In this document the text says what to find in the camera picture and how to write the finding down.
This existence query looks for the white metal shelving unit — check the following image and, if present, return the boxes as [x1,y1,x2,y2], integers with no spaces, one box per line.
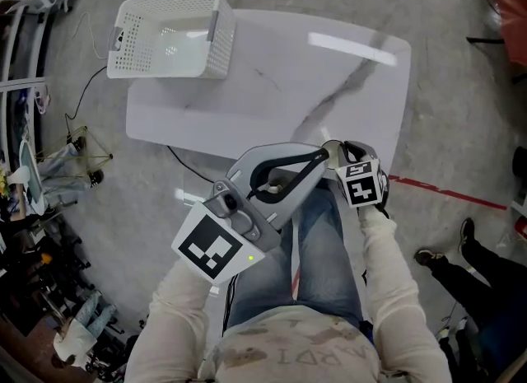
[0,0,47,168]

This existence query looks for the green wire frame stool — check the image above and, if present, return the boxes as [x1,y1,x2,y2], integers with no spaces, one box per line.
[35,125,114,184]

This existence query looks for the black fabric bin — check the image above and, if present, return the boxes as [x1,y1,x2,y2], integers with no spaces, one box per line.
[511,145,527,179]

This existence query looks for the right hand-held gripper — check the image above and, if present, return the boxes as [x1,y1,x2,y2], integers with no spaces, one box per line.
[335,140,391,210]

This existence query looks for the person's blue jeans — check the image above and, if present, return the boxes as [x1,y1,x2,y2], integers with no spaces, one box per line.
[224,185,366,331]

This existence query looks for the person's cream printed sweatshirt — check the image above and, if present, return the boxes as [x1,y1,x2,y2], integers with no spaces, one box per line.
[123,305,454,383]

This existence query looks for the person's left forearm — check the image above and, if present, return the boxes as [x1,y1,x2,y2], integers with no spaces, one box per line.
[139,259,231,357]

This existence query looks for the round white table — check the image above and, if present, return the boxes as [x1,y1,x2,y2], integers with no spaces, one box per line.
[18,138,47,216]

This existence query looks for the white perforated plastic basket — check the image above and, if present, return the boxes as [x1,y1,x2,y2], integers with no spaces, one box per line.
[105,0,239,81]

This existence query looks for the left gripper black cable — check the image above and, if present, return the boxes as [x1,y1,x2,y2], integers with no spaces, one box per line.
[221,272,242,335]

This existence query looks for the white floor cable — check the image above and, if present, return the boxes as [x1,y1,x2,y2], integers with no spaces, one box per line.
[75,11,110,61]

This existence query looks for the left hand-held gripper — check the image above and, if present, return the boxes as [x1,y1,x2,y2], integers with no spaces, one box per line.
[170,142,331,287]

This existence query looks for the black floor cable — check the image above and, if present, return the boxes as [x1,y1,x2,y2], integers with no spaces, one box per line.
[166,145,231,187]
[63,65,110,143]

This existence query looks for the person's right forearm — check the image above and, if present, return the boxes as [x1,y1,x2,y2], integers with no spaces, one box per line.
[356,203,425,333]

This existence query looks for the orange cloth covered table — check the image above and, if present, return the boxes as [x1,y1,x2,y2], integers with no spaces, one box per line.
[464,0,527,84]

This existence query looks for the red floor tape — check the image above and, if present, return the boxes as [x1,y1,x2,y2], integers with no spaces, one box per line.
[389,174,508,212]

